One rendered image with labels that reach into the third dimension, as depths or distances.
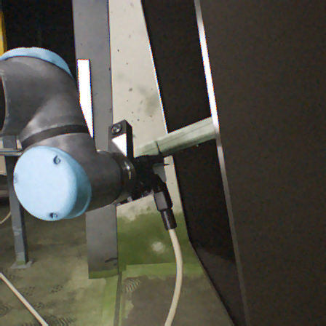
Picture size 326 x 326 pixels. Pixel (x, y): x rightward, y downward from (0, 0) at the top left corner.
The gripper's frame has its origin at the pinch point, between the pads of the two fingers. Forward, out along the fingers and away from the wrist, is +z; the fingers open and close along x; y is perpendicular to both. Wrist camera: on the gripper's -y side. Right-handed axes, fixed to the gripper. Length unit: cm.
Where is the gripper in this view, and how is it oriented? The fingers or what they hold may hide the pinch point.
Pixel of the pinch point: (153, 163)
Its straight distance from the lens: 66.5
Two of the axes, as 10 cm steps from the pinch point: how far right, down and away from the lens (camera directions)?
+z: 3.4, -0.4, 9.4
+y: 3.1, 9.5, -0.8
